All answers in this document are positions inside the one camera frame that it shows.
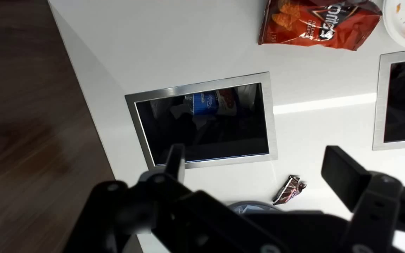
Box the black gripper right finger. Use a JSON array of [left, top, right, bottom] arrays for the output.
[[321, 145, 405, 253]]

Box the white paper plate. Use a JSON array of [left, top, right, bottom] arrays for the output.
[[381, 0, 405, 51]]

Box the small dark candy wrapper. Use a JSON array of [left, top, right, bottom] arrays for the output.
[[272, 175, 308, 207]]

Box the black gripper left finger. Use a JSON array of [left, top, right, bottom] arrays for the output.
[[63, 142, 284, 253]]

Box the orange chip packet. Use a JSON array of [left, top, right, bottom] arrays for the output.
[[257, 0, 384, 52]]

